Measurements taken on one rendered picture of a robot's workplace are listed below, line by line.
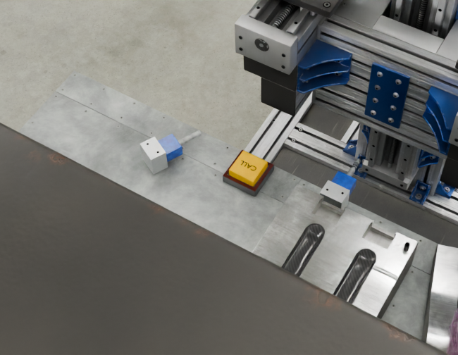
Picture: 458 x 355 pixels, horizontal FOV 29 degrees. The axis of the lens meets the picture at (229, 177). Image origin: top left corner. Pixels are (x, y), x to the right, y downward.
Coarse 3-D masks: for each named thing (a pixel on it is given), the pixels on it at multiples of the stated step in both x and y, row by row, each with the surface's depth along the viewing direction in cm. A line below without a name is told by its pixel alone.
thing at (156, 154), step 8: (168, 136) 188; (192, 136) 189; (144, 144) 185; (152, 144) 185; (160, 144) 185; (168, 144) 187; (176, 144) 187; (144, 152) 185; (152, 152) 184; (160, 152) 184; (168, 152) 186; (176, 152) 187; (144, 160) 188; (152, 160) 183; (160, 160) 185; (168, 160) 187; (152, 168) 186; (160, 168) 187
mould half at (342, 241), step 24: (312, 192) 173; (288, 216) 170; (312, 216) 170; (360, 216) 170; (264, 240) 168; (288, 240) 167; (336, 240) 167; (360, 240) 167; (408, 240) 166; (312, 264) 165; (336, 264) 164; (384, 264) 164; (408, 264) 168; (384, 288) 161; (384, 312) 167
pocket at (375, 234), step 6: (372, 228) 170; (378, 228) 170; (366, 234) 170; (372, 234) 170; (378, 234) 170; (384, 234) 169; (390, 234) 169; (372, 240) 170; (378, 240) 170; (384, 240) 169; (390, 240) 169; (384, 246) 169
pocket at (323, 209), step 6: (318, 204) 173; (324, 204) 173; (330, 204) 173; (318, 210) 174; (324, 210) 174; (330, 210) 173; (336, 210) 172; (342, 210) 172; (324, 216) 173; (330, 216) 173; (336, 216) 173; (330, 222) 172; (336, 222) 172
